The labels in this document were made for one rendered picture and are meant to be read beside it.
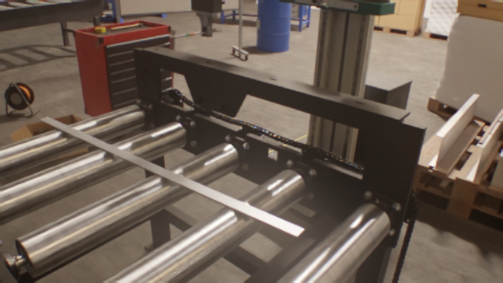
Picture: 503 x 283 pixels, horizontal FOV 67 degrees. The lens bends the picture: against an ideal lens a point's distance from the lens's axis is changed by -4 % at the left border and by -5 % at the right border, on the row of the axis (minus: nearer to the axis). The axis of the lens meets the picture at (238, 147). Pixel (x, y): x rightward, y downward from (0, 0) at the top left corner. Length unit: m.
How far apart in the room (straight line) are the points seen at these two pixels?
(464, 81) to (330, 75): 2.32
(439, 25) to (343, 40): 7.02
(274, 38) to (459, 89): 3.34
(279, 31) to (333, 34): 4.38
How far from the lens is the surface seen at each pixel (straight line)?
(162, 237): 2.33
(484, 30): 4.50
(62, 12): 6.64
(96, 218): 1.18
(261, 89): 1.39
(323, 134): 2.74
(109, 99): 3.57
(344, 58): 2.52
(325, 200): 1.40
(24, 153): 1.67
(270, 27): 6.87
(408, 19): 9.48
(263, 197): 1.20
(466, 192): 2.94
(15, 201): 1.38
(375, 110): 1.21
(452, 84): 4.75
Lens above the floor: 1.58
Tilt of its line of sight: 27 degrees down
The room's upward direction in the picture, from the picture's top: 1 degrees clockwise
